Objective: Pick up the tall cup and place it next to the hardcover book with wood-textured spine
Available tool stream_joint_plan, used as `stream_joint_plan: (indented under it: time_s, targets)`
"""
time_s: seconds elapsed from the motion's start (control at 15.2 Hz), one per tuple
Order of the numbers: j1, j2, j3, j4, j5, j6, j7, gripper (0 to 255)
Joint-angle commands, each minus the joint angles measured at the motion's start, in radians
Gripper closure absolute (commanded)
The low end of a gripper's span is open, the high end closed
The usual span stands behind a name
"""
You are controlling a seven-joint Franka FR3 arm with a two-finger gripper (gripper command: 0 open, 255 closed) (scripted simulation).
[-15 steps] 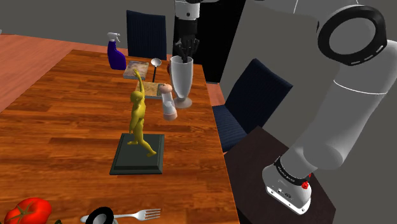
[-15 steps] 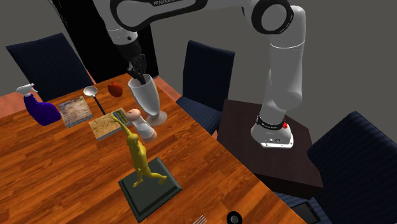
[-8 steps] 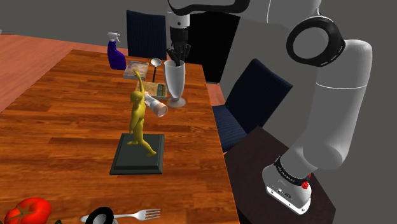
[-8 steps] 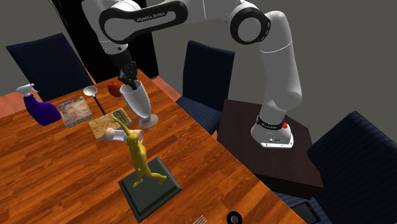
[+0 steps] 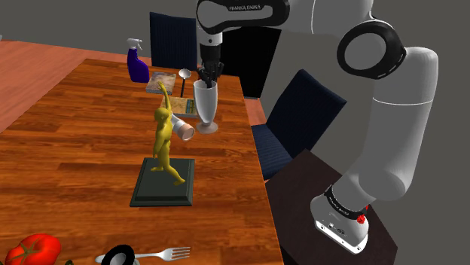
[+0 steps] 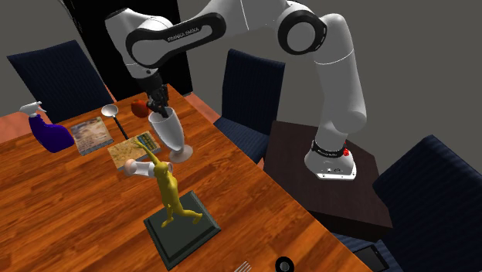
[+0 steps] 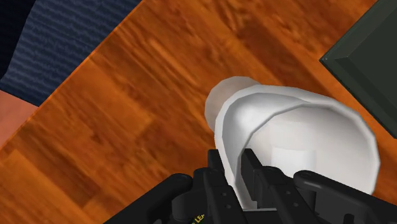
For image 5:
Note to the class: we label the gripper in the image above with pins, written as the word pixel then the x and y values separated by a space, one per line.
pixel 210 55

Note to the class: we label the grey-blue book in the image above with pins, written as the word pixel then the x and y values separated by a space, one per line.
pixel 161 82

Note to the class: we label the silver fork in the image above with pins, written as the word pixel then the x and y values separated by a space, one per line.
pixel 169 253

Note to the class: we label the red tomato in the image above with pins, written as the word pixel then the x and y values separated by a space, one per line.
pixel 33 251

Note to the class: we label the yellow figure on dark base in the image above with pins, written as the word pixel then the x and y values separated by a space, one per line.
pixel 163 139

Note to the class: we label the tan book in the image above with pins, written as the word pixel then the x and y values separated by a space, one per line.
pixel 181 106

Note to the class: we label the wooden table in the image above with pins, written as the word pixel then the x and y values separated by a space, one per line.
pixel 73 146

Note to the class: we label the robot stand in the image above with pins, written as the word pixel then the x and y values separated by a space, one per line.
pixel 297 190

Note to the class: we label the tall grey footed glass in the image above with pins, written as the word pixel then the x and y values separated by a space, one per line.
pixel 205 106

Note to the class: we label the purple spray bottle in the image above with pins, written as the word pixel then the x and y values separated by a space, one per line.
pixel 137 69

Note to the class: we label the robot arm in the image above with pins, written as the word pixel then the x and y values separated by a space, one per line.
pixel 396 121

